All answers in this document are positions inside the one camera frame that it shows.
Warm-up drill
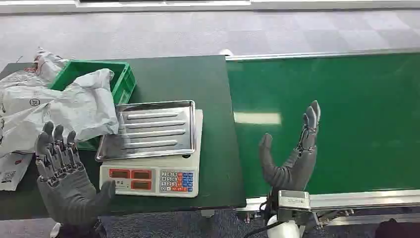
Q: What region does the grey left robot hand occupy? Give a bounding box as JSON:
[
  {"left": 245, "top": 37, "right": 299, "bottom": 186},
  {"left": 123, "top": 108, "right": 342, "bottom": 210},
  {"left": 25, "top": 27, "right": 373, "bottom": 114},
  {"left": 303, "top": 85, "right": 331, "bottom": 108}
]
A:
[{"left": 34, "top": 120, "right": 116, "bottom": 227}]

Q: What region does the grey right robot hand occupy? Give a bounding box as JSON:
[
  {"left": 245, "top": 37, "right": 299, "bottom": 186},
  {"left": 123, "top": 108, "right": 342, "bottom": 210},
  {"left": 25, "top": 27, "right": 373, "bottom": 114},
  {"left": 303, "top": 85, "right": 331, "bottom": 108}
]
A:
[{"left": 258, "top": 100, "right": 321, "bottom": 192}]

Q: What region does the flat white parcel black print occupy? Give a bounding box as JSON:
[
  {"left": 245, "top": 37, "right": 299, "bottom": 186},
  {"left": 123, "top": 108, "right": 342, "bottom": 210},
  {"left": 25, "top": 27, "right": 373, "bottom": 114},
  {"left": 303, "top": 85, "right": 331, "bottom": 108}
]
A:
[{"left": 0, "top": 152, "right": 34, "bottom": 192}]

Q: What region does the green conveyor belt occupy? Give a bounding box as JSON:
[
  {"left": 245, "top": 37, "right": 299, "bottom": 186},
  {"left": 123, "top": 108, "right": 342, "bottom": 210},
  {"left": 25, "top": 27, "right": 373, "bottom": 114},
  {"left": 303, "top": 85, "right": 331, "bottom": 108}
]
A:
[{"left": 226, "top": 52, "right": 420, "bottom": 198}]

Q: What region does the white electronic scale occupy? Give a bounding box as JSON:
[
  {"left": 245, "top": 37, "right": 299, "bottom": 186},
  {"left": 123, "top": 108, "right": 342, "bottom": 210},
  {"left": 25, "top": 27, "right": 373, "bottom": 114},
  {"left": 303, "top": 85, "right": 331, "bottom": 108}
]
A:
[{"left": 99, "top": 109, "right": 204, "bottom": 199}]

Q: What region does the dark green table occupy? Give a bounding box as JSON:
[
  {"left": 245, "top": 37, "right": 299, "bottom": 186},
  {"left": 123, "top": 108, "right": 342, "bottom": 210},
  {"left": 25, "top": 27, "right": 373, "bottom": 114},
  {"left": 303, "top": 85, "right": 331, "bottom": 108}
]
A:
[{"left": 0, "top": 55, "right": 247, "bottom": 221}]

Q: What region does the large crumpled white parcel bag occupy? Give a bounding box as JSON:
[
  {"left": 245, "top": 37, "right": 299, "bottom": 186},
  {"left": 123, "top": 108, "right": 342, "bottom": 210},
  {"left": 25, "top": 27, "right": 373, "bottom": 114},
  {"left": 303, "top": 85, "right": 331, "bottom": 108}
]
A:
[{"left": 0, "top": 68, "right": 120, "bottom": 158}]

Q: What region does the steel scale tray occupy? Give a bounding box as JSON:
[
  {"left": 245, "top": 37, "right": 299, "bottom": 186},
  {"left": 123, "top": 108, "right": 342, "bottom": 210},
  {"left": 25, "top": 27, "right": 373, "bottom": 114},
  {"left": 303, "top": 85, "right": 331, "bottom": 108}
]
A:
[{"left": 95, "top": 100, "right": 197, "bottom": 163}]

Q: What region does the white parcel bag round logo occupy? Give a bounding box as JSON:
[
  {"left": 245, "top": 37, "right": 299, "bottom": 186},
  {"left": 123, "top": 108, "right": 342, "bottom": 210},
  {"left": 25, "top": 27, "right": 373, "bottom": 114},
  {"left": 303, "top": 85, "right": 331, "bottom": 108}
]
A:
[{"left": 0, "top": 70, "right": 64, "bottom": 116}]

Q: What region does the green plastic crate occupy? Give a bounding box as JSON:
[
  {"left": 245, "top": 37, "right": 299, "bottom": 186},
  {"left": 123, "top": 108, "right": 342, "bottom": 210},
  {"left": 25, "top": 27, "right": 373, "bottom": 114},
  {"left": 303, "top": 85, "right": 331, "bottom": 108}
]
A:
[{"left": 48, "top": 59, "right": 137, "bottom": 152}]

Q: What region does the white parcel bag red print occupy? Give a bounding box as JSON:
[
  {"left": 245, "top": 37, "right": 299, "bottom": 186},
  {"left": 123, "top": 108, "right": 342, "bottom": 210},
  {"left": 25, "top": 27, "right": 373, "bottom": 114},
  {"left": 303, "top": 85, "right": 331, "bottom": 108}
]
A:
[{"left": 23, "top": 47, "right": 69, "bottom": 83}]

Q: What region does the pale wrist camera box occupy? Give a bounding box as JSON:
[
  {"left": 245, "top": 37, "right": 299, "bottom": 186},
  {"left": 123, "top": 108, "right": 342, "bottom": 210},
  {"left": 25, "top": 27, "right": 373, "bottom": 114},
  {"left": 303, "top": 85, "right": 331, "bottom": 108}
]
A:
[{"left": 277, "top": 189, "right": 312, "bottom": 225}]

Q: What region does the black cable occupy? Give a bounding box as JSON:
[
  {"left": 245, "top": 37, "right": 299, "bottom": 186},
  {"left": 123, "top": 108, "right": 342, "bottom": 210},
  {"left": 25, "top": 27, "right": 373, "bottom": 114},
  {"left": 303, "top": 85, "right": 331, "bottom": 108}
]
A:
[{"left": 243, "top": 193, "right": 284, "bottom": 238}]

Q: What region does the silver conveyor frame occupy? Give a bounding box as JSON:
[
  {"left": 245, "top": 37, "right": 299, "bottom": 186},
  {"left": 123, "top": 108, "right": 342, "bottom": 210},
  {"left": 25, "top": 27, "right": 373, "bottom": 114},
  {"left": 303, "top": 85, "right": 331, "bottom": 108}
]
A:
[{"left": 225, "top": 48, "right": 420, "bottom": 227}]

